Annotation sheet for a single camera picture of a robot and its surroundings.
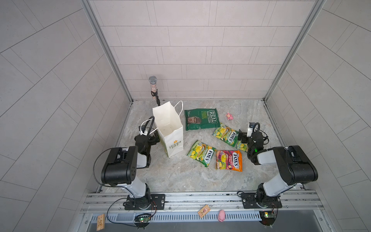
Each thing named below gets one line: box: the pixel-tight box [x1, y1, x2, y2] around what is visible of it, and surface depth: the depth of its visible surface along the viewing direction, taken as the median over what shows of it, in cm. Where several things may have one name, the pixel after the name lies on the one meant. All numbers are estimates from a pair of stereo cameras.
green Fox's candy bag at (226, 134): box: [212, 122, 240, 148], surface depth 96 cm
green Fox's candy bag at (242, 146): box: [236, 140, 249, 153], surface depth 91 cm
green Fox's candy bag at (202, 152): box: [186, 140, 216, 168], surface depth 87 cm
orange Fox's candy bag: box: [215, 149, 243, 173], surface depth 84 cm
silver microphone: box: [148, 75, 157, 93], surface depth 88 cm
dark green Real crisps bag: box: [184, 107, 221, 131], surface depth 104 cm
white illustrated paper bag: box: [152, 100, 185, 158], surface depth 81 cm
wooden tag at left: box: [96, 214, 105, 232], surface depth 66 cm
